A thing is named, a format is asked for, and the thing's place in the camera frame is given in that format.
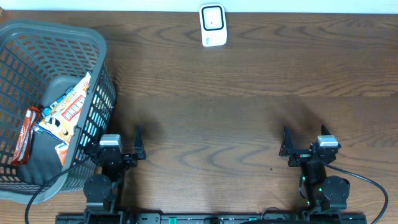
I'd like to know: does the blue mouthwash bottle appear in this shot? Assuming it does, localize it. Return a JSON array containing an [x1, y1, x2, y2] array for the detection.
[[33, 86, 73, 133]]

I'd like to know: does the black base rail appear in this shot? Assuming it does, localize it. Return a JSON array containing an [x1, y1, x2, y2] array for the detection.
[[55, 213, 367, 224]]

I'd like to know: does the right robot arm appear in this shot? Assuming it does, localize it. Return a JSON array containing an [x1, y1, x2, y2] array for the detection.
[[279, 125, 350, 223]]

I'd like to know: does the large yellow snack bag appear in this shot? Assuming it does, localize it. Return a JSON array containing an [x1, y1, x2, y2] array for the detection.
[[38, 71, 91, 145]]

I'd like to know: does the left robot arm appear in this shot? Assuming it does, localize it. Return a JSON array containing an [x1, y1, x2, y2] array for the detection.
[[83, 127, 146, 223]]

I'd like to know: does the white barcode scanner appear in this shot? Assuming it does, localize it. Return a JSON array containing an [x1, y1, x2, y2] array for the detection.
[[199, 4, 228, 47]]

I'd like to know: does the small orange snack packet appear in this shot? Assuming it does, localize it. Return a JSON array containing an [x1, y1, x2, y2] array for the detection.
[[55, 143, 68, 165]]

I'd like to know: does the grey plastic shopping basket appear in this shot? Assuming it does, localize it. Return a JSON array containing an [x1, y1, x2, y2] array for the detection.
[[1, 20, 116, 203]]

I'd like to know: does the red orange snack bar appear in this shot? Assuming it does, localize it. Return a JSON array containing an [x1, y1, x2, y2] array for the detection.
[[11, 106, 40, 166]]

